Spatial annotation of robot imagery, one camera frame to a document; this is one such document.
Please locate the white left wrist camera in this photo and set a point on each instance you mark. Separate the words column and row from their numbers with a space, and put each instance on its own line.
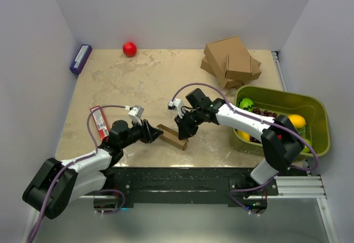
column 135, row 114

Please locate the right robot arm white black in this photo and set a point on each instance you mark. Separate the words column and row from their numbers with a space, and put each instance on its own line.
column 280, row 141

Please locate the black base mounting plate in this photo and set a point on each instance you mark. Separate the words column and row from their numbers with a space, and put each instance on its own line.
column 178, row 185

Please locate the folded cardboard box front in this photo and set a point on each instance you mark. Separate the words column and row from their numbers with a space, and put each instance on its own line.
column 242, row 68

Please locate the folded cardboard box bottom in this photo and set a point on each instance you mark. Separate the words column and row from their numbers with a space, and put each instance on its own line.
column 210, row 67

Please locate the red apple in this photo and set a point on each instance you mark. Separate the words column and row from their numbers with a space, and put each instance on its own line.
column 129, row 49

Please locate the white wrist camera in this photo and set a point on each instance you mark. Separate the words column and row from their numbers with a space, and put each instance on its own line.
column 135, row 114
column 176, row 105

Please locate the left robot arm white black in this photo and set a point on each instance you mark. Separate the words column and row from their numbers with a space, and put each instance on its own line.
column 59, row 182

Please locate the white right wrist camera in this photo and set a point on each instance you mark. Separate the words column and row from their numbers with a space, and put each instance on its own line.
column 176, row 105

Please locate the aluminium frame rail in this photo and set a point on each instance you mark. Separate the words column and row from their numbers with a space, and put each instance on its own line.
column 309, row 187

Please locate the green watermelon ball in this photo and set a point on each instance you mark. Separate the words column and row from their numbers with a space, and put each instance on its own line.
column 246, row 104

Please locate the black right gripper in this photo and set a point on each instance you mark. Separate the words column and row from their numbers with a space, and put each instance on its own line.
column 185, row 130

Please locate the green plastic tub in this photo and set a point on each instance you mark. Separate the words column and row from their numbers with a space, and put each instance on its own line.
column 316, row 130

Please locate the red grapes bunch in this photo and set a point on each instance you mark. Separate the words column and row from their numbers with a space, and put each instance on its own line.
column 262, row 113

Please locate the yellow lemon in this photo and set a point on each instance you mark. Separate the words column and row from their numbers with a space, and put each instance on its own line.
column 298, row 121

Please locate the red rectangular box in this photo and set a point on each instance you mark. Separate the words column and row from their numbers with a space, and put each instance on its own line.
column 100, row 122

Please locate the yellow mango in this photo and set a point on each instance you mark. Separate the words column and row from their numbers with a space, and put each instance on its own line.
column 246, row 137

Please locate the purple rectangular box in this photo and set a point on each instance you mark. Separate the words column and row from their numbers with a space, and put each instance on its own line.
column 80, row 59

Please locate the brown cardboard box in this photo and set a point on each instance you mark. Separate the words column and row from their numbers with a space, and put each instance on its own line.
column 171, row 137

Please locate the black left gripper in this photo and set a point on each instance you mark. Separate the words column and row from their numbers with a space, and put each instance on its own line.
column 149, row 134

